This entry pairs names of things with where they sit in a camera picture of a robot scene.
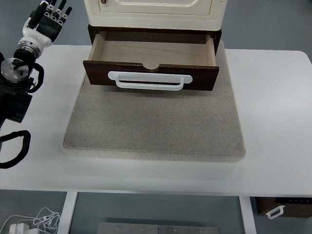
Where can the metal floor plate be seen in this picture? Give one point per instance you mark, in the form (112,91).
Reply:
(127,228)

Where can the white table leg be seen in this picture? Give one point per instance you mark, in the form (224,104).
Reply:
(67,213)
(247,215)

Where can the grey felt platform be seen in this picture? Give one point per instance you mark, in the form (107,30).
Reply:
(186,125)

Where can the white drawer handle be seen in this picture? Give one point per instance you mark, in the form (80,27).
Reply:
(150,81)

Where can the white power adapter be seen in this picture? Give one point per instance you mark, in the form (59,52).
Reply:
(21,228)

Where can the brown box with white handle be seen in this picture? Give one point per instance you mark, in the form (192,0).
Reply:
(273,207)

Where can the dark wooden drawer cabinet frame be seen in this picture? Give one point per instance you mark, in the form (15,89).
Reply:
(156,30)

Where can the white table leg left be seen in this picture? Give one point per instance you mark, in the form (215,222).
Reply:
(67,213)

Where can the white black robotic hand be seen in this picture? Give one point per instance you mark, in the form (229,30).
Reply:
(46,29)

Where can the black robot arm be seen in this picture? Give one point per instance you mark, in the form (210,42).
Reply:
(21,75)

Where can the dark wooden drawer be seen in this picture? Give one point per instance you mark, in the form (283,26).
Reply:
(155,53)

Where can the white table leg right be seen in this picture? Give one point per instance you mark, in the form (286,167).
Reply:
(247,215)

